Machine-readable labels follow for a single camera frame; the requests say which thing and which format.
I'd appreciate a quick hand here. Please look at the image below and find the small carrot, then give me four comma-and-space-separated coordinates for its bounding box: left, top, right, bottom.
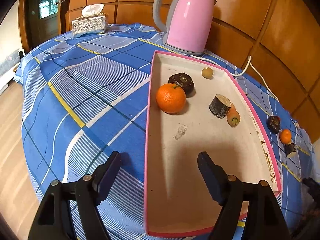
227, 103, 241, 127

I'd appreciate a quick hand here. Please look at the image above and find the tan longan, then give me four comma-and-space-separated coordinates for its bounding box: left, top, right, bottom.
201, 67, 214, 80

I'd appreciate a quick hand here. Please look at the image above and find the pink-rimmed white tray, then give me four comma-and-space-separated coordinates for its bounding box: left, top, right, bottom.
143, 50, 282, 238

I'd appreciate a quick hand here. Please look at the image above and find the silver ornate tissue box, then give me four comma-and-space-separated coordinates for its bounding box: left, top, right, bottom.
71, 4, 109, 38

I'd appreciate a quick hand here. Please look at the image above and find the wooden door with glass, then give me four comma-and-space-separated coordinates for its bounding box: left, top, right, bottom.
19, 0, 67, 53

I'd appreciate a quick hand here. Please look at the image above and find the dark sugarcane piece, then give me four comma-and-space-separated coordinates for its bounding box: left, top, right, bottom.
209, 94, 231, 119
284, 142, 297, 158

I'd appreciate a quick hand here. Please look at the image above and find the pink electric kettle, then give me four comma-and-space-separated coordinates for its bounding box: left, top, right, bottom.
152, 0, 216, 56

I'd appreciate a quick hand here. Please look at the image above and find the blue plaid tablecloth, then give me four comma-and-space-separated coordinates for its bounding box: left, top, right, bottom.
14, 22, 314, 240

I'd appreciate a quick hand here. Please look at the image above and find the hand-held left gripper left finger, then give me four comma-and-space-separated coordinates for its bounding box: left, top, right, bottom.
27, 151, 122, 240

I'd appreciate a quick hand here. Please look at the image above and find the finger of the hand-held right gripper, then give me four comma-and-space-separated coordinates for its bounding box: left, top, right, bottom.
302, 177, 317, 193

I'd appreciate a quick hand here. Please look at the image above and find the dark water chestnut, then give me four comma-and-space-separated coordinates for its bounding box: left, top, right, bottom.
168, 73, 195, 97
266, 115, 281, 133

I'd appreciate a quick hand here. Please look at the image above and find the mandarin orange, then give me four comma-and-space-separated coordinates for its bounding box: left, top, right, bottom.
279, 129, 292, 144
156, 83, 187, 114

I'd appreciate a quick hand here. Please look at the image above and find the wooden panelled wardrobe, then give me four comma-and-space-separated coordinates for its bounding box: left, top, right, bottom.
60, 0, 320, 145

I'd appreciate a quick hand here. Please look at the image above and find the white low bench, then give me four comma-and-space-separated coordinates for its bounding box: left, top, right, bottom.
0, 47, 25, 90

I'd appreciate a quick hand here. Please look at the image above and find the white kettle power cord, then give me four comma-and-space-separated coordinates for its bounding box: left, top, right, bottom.
190, 51, 302, 130

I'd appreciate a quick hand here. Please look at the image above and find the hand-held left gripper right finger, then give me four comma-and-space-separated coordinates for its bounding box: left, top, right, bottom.
197, 151, 292, 240

